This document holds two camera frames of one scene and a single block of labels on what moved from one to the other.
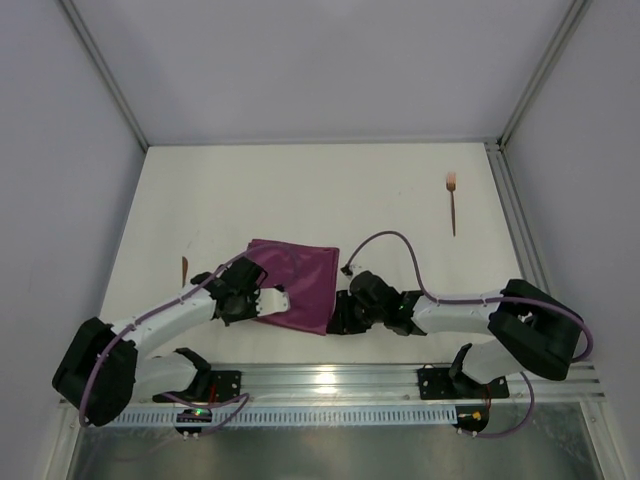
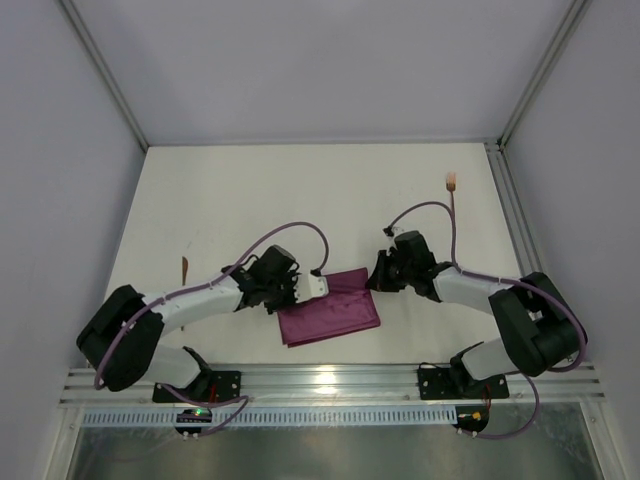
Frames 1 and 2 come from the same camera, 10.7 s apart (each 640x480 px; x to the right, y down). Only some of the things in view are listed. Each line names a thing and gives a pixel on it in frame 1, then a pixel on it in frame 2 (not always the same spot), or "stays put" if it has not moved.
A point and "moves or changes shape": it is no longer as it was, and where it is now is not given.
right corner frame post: [576, 14] stays put
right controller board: [472, 418] stays put
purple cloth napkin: [309, 275] moves or changes shape
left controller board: [193, 415] stays put
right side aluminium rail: [528, 258] stays put
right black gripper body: [345, 310] -> [385, 273]
